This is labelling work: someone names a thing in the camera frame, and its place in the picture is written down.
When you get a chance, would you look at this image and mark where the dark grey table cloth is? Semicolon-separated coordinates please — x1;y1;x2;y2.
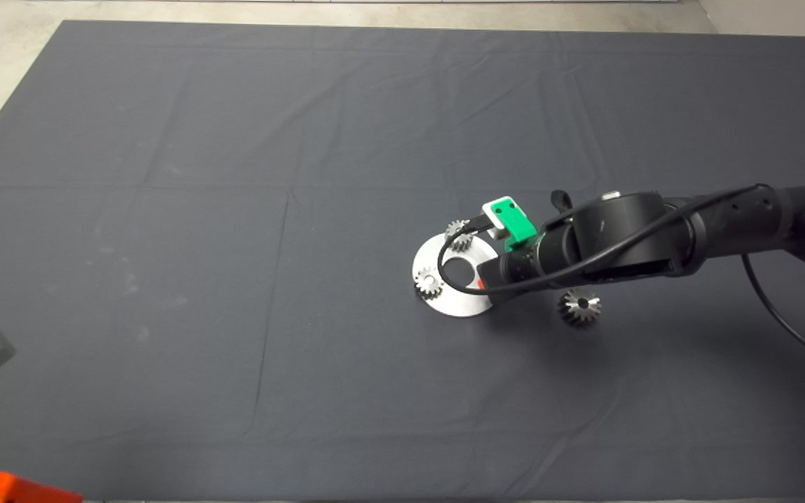
0;20;805;501

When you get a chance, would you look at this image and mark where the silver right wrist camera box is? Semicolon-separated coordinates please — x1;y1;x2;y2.
481;196;521;240

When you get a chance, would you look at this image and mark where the small steel gear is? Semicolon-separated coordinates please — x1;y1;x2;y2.
414;266;445;300
444;219;474;252

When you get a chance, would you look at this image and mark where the large steel gear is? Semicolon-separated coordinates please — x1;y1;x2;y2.
558;289;602;328

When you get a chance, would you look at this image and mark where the round metal plate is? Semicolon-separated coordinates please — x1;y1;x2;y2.
412;234;495;318

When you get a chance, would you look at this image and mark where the green right camera mount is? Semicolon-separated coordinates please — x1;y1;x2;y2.
490;198;537;252

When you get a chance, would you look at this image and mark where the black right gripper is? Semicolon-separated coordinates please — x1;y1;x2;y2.
475;234;581;302

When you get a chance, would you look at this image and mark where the black right camera cable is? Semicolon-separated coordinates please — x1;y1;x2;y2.
437;184;805;373

